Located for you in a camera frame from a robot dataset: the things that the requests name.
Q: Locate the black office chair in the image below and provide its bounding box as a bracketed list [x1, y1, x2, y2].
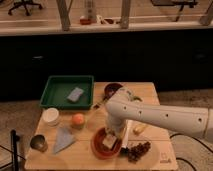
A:
[8, 0, 43, 16]

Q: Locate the red object on shelf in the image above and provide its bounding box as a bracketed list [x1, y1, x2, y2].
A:
[79, 16, 92, 25]

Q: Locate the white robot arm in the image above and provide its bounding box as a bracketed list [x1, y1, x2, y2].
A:
[105, 87, 213, 143]

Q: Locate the orange peach fruit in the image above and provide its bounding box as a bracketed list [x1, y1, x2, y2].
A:
[71, 113, 85, 129]

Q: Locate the metal cup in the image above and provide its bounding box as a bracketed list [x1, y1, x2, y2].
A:
[30, 134, 48, 152]

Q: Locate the black floor cable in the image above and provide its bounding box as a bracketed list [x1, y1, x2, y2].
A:
[169, 132, 213, 171]

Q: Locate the grey blue folded cloth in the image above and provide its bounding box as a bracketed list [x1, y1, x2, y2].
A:
[53, 127, 76, 154]

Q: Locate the grey blue sponge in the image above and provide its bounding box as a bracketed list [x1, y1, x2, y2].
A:
[67, 87, 84, 102]

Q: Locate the black tripod stand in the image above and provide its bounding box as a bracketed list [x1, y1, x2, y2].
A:
[0, 130, 24, 171]

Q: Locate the red orange bowl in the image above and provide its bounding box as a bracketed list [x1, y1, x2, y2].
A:
[91, 128, 122, 160]

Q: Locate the green chili pepper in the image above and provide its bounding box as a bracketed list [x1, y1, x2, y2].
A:
[133, 96, 142, 102]

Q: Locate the bunch of red grapes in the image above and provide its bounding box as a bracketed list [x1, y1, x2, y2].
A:
[127, 142, 151, 163]

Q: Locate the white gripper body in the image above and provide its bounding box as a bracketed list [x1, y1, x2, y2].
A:
[105, 115, 126, 138]

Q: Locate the white round container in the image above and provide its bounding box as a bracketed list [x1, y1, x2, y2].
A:
[42, 108, 60, 126]

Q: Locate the green plastic tray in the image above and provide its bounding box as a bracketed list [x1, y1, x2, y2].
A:
[40, 75, 94, 110]

